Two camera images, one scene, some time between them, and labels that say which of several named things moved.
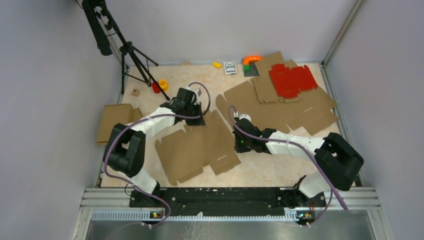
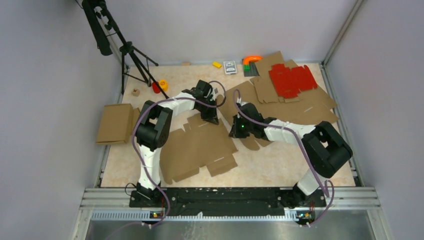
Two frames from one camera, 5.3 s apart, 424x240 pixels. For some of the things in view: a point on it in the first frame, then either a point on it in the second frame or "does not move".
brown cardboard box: (186, 153) does not move
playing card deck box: (229, 67) does not move
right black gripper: (239, 148) -> (235, 132)
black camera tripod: (101, 22) does not move
